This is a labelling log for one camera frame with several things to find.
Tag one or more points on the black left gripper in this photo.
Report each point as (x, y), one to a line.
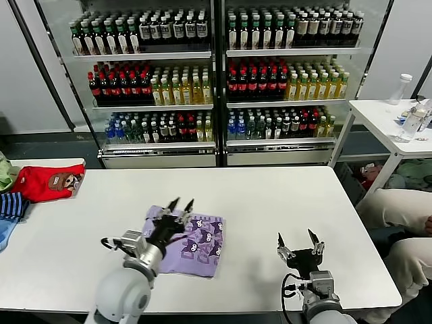
(167, 231)

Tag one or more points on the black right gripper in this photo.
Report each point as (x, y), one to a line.
(303, 260)

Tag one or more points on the lavender purple t-shirt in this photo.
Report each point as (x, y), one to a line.
(202, 249)

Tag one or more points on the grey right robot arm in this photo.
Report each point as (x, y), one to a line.
(324, 310)

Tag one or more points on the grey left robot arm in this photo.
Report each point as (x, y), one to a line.
(125, 290)

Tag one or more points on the red clothes pile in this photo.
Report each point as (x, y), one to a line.
(369, 175)

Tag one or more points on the green clothes pile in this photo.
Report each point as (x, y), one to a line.
(413, 173)

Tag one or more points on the person hand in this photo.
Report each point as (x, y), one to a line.
(429, 225)

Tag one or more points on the dark plastic crate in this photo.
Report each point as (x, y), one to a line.
(349, 182)

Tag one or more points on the beverage display cabinet with bottles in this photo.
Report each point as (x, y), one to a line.
(287, 101)
(148, 101)

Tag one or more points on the red cartoon print shirt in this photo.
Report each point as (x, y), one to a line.
(40, 184)

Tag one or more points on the small white table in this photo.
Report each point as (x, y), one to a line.
(44, 162)

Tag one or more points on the white side table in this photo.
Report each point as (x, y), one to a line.
(374, 118)

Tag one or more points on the wide clear bottle white lid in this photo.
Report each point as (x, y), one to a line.
(409, 125)

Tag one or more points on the small blue packet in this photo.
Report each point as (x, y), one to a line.
(401, 117)

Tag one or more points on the blue striped garment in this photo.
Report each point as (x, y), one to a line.
(11, 206)

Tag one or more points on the light blue garment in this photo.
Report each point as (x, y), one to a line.
(6, 233)

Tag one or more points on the light green garment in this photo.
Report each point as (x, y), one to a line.
(5, 173)

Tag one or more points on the tall clear bottle white cap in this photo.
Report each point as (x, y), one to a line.
(399, 89)

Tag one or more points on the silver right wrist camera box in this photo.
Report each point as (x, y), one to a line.
(320, 283)

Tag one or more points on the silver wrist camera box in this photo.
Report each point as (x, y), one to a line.
(133, 243)
(320, 283)

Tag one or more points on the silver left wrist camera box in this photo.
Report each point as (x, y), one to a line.
(133, 243)

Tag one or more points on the dark diagonal partition post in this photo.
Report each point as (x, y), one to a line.
(44, 67)

